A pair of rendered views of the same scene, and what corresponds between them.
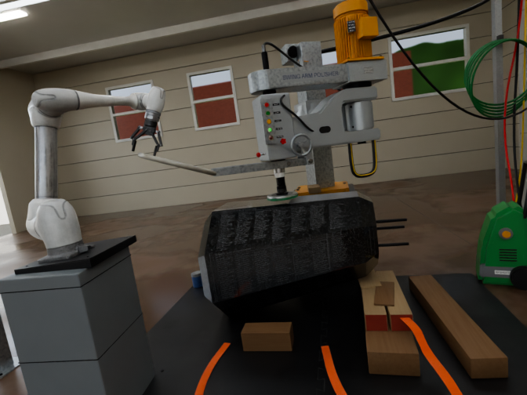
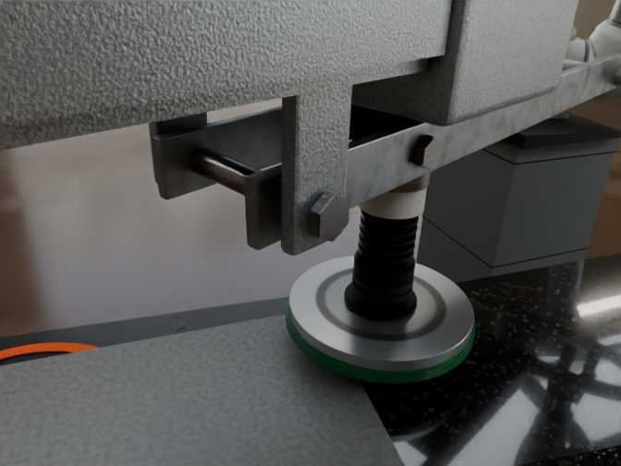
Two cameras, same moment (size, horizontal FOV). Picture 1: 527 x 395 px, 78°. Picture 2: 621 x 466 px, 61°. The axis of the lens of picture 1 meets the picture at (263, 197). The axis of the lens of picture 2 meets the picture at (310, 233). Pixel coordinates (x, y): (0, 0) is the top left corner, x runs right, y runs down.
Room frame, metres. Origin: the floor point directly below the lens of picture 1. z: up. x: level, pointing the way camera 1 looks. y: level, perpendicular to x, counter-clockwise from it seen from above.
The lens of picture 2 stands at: (2.62, -0.47, 1.23)
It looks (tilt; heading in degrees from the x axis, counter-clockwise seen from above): 27 degrees down; 149
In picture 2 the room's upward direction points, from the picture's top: 2 degrees clockwise
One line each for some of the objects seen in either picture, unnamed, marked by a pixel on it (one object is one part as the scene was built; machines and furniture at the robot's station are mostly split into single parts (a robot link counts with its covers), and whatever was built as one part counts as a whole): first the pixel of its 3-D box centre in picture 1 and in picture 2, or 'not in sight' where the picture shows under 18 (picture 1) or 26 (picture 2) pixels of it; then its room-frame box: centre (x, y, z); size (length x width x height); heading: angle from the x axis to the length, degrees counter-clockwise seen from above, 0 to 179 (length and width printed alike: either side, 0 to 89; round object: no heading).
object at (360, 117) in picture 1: (359, 116); not in sight; (2.39, -0.77, 1.34); 0.19 x 0.19 x 0.20
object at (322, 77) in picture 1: (316, 81); not in sight; (2.31, -0.47, 1.61); 0.96 x 0.25 x 0.17; 105
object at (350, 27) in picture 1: (353, 34); not in sight; (2.38, -0.77, 1.90); 0.31 x 0.28 x 0.40; 15
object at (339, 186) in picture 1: (321, 188); not in sight; (3.00, -0.55, 0.76); 0.49 x 0.49 x 0.05; 76
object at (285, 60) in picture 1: (289, 54); not in sight; (3.05, -0.41, 2.00); 0.20 x 0.18 x 0.15; 166
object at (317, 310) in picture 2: (282, 194); (379, 304); (2.22, -0.13, 0.87); 0.21 x 0.21 x 0.01
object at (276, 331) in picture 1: (267, 336); not in sight; (1.83, 0.09, 0.07); 0.30 x 0.12 x 0.12; 78
